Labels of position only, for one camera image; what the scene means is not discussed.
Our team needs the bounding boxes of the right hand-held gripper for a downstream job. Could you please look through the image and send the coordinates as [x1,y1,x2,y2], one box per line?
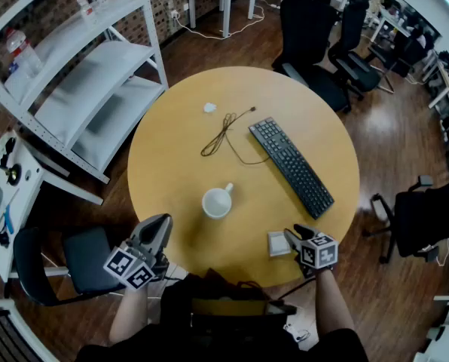
[283,223,340,279]

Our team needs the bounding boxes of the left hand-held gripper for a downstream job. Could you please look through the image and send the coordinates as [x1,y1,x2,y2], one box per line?
[102,213,174,290]

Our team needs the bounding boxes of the white square item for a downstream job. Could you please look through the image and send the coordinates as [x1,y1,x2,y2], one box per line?
[267,231,292,258]

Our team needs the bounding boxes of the white cup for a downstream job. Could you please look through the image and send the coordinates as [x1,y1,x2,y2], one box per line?
[201,182,235,220]

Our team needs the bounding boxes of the person's right forearm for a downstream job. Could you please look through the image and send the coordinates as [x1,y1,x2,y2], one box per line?
[313,268,357,339]

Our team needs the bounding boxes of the person's left forearm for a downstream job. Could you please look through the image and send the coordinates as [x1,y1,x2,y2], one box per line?
[108,285,151,345]

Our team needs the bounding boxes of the black padded chair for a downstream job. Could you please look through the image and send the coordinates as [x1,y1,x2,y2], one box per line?
[12,225,127,308]

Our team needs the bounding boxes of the black keyboard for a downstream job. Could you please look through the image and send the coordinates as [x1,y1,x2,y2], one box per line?
[248,117,335,221]

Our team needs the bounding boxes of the black mesh office chair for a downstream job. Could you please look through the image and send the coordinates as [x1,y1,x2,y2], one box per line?
[362,174,449,265]

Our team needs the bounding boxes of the person's black clothing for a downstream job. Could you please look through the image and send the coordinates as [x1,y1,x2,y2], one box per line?
[75,268,369,362]

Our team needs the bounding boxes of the blue tool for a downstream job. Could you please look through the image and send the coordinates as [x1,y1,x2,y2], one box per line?
[2,204,15,235]

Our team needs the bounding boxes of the white side desk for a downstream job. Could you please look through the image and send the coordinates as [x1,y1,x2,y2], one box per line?
[0,130,105,283]

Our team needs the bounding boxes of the black and gold tool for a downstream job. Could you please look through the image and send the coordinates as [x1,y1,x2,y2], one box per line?
[0,137,23,186]

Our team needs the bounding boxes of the white metal shelf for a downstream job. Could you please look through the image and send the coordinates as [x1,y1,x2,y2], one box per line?
[0,0,170,185]

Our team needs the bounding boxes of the black office chair with armrests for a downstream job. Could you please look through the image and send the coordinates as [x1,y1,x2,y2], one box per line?
[328,0,396,102]

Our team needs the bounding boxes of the tall black office chair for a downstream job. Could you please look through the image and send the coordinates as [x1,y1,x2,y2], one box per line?
[271,0,353,115]

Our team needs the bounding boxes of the large clear red-capped bottle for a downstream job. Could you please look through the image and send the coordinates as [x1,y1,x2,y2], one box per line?
[5,27,44,78]

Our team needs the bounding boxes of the small white red-capped bottle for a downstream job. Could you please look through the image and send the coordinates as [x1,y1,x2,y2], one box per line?
[76,0,97,25]

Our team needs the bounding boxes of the black cable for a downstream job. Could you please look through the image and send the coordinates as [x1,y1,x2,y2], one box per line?
[200,106,271,166]

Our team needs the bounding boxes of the white floor cable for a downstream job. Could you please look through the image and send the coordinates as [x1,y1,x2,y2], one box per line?
[148,0,282,40]

